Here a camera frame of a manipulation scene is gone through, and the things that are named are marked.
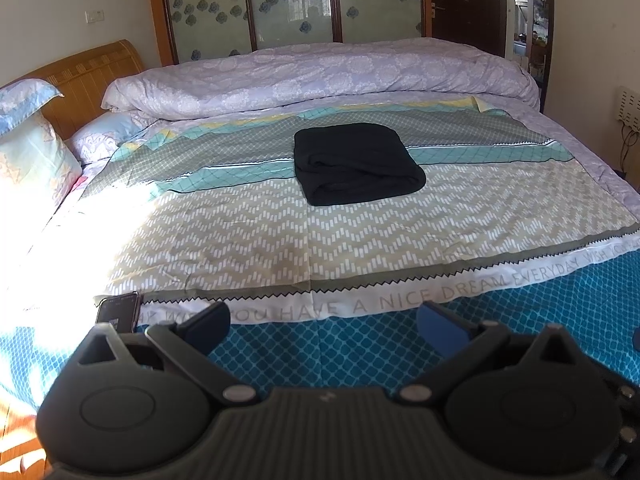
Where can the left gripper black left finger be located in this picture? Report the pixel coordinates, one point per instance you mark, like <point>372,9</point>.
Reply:
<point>187,346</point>

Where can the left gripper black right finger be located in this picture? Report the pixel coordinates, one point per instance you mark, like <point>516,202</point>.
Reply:
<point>463,345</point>

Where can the black pants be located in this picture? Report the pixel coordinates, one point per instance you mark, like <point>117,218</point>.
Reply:
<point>354,163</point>

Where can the black smartphone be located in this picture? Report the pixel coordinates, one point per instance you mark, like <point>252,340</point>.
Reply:
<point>120,311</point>

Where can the patterned teal bed sheet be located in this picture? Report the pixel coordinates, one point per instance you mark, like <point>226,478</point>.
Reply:
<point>517,221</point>

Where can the light blue pillow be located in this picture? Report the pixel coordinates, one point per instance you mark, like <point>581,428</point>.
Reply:
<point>101,138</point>

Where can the floral pastel pillow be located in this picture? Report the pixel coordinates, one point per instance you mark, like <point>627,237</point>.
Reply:
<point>38,170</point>

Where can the lilac rolled duvet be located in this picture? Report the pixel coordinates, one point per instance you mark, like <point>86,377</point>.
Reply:
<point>305,72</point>

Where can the wooden bed headboard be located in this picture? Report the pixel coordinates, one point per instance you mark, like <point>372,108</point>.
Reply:
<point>83,78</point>

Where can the frosted floral wardrobe doors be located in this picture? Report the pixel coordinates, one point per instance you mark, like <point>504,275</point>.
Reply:
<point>195,30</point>

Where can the dark wooden door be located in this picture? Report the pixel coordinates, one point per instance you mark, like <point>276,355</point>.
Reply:
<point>478,23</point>

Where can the white wall router panel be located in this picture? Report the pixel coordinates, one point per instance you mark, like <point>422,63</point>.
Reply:
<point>627,108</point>

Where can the white wall socket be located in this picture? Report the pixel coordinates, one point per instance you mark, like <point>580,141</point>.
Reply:
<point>93,17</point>

